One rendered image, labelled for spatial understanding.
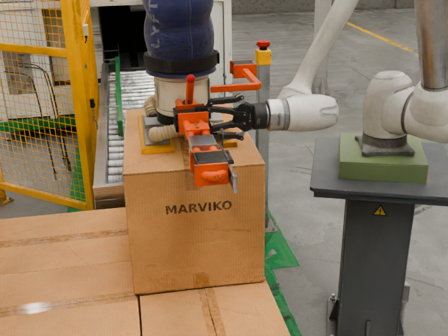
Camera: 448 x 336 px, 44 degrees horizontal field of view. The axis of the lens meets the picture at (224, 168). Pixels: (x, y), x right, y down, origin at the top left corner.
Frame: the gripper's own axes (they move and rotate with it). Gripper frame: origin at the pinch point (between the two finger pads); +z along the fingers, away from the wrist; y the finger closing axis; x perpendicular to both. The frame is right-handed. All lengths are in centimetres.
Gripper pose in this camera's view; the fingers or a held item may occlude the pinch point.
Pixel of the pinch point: (193, 120)
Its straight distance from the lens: 154.2
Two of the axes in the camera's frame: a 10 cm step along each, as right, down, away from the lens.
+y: 0.1, 9.2, 3.9
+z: -9.8, 0.8, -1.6
